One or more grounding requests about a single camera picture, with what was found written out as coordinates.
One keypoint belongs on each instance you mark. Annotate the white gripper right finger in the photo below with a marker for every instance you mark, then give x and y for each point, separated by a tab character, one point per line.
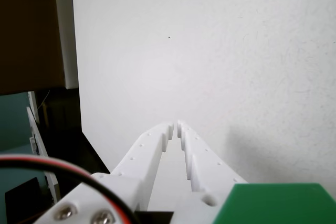
204	166

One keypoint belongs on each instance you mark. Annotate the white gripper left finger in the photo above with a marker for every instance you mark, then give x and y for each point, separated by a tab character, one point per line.
147	150

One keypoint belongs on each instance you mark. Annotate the white slanted strip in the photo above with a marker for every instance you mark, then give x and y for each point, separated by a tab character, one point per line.
39	134

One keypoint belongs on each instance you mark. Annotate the dark door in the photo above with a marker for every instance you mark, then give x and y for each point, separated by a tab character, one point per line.
26	24

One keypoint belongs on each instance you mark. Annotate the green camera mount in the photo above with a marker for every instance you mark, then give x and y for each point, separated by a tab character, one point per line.
275	203

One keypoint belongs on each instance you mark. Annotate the white door frame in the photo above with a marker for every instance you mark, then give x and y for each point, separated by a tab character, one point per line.
67	37

